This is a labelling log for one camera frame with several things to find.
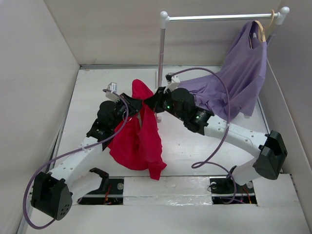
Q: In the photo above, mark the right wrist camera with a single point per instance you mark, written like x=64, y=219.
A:
x=173, y=82

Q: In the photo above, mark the red t-shirt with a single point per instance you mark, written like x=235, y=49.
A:
x=138, y=145

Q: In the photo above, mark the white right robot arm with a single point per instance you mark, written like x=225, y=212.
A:
x=268, y=150

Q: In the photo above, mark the white metal clothes rack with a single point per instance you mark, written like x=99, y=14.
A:
x=203, y=40

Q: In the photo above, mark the purple t-shirt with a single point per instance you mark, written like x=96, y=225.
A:
x=235, y=88

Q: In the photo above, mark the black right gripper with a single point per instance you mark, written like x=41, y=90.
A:
x=154, y=102

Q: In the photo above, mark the wooden hanger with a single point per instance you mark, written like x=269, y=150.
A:
x=261, y=29

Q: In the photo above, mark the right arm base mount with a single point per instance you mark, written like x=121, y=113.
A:
x=234, y=188

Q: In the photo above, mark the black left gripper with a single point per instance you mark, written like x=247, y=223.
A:
x=134, y=104

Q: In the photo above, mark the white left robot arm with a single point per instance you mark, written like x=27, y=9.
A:
x=56, y=191

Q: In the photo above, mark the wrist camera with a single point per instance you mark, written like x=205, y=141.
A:
x=173, y=82
x=111, y=91

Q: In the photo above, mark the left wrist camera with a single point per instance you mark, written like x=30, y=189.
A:
x=111, y=91

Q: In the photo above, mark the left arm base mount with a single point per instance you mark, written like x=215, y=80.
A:
x=110, y=191

